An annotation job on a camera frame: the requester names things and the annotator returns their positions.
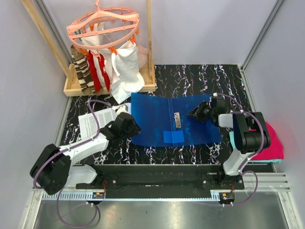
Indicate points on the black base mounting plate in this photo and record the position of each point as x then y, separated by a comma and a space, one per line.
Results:
197, 179

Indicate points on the pale pink hanging cloth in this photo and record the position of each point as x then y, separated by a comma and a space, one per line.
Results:
142, 54

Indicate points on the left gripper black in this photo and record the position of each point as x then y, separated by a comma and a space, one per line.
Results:
136, 130

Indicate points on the brown striped sock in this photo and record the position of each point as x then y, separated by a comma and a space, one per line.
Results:
82, 70

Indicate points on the white cloth behind hanger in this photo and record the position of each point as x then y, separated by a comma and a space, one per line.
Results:
95, 40

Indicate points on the red white striped sock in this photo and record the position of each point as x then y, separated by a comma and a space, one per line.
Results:
97, 66

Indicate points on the white printed paper files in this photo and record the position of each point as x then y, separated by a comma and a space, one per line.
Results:
87, 123

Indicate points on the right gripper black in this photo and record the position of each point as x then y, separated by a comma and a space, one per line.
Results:
196, 113

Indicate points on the pink folded t-shirt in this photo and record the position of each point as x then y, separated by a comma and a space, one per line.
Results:
271, 143

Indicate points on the wooden rack frame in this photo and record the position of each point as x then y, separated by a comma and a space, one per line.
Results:
44, 22

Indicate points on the teal folded garment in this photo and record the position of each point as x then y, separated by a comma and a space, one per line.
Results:
262, 161

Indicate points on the pink round clip hanger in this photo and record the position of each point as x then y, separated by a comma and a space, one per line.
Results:
104, 29

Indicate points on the white hanging towel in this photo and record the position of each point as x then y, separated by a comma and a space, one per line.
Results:
126, 68

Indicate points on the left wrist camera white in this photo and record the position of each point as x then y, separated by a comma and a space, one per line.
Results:
121, 109

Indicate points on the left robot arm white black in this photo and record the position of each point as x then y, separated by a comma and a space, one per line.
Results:
57, 167

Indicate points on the blue plastic folder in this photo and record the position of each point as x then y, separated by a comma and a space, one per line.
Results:
164, 122

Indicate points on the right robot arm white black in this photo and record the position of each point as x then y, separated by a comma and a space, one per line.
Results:
251, 135

